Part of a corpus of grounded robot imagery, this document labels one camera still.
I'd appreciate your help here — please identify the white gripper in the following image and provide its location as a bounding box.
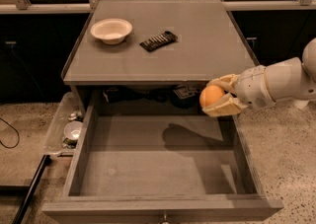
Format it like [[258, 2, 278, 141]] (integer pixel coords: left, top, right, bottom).
[[201, 65, 276, 117]]

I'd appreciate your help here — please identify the orange fruit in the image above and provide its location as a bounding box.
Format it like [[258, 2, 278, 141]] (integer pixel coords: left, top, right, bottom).
[[199, 85, 225, 108]]

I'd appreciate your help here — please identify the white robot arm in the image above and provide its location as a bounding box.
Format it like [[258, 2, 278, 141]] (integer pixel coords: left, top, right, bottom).
[[199, 38, 316, 116]]

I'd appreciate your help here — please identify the clutter of dark objects behind drawer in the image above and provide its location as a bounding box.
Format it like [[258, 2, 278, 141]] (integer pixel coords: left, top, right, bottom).
[[103, 85, 202, 109]]

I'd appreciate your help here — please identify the open grey top drawer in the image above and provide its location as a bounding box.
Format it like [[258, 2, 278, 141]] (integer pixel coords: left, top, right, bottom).
[[42, 91, 283, 224]]

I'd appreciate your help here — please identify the grey cabinet counter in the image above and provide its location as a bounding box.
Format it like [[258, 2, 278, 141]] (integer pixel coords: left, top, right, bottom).
[[62, 0, 256, 116]]

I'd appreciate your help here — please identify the black remote control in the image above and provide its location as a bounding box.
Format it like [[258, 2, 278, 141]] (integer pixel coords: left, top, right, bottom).
[[139, 31, 178, 52]]

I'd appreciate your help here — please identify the white paper bowl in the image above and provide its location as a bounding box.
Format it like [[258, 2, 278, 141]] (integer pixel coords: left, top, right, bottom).
[[90, 19, 132, 45]]

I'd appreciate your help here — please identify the small white bowl in bin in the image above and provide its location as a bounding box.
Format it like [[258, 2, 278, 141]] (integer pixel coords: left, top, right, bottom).
[[64, 121, 83, 140]]

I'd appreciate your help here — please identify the clear plastic storage bin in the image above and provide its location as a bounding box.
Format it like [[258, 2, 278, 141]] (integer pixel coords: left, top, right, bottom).
[[43, 92, 84, 156]]

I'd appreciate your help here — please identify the black bar on floor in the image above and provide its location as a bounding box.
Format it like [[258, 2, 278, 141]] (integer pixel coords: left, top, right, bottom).
[[12, 155, 51, 224]]

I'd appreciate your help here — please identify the black cable on floor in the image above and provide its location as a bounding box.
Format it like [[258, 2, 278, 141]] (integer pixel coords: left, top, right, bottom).
[[0, 117, 21, 149]]

